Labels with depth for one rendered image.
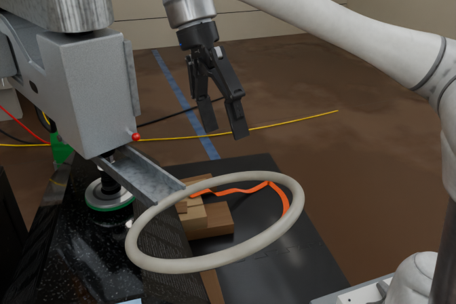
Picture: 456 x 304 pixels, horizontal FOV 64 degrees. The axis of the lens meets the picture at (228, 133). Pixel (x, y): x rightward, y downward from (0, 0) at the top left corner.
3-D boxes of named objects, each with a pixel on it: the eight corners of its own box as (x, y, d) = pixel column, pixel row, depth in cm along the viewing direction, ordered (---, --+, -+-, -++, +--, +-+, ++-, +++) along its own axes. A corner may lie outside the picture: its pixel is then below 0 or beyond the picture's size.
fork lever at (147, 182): (56, 140, 154) (53, 130, 151) (98, 125, 165) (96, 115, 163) (146, 220, 110) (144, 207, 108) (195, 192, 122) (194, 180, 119)
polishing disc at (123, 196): (136, 204, 147) (136, 202, 147) (81, 211, 144) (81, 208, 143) (138, 174, 165) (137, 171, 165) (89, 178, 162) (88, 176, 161)
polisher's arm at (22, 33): (13, 102, 186) (-19, 3, 161) (58, 90, 200) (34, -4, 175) (77, 161, 140) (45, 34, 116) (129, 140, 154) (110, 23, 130)
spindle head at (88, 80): (48, 131, 153) (17, 24, 130) (97, 115, 166) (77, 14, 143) (87, 167, 130) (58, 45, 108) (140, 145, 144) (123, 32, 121)
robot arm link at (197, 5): (199, -6, 71) (207, 25, 73) (155, 4, 68) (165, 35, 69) (218, -18, 63) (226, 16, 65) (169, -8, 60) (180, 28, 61)
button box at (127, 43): (123, 110, 141) (112, 37, 126) (129, 108, 142) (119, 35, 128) (135, 117, 136) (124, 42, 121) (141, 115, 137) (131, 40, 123)
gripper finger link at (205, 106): (197, 102, 75) (196, 102, 76) (206, 133, 77) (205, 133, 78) (210, 97, 76) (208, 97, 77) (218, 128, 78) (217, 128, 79)
